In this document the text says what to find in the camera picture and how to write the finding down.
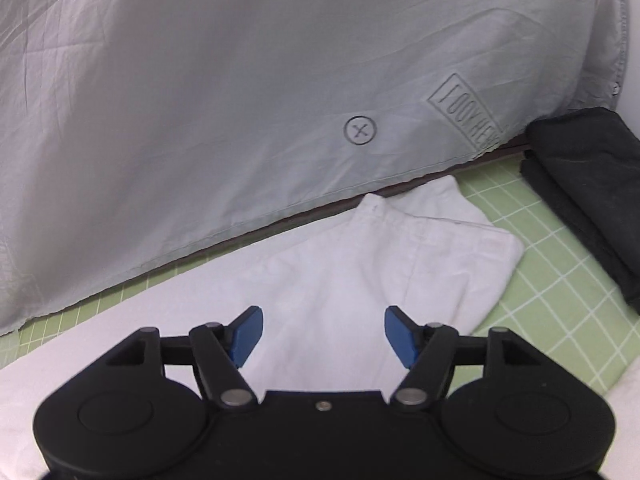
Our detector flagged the white trousers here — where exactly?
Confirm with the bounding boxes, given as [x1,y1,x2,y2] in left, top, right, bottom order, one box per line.
[0,173,640,480]

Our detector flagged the green grid cutting mat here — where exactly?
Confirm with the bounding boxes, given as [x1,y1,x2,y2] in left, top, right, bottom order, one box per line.
[1,155,639,396]

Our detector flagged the black folded garment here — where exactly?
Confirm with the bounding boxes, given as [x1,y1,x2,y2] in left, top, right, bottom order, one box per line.
[521,107,639,310]

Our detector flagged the grey carrot print sheet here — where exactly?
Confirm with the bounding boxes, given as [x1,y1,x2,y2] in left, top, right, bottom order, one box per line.
[1,0,629,333]

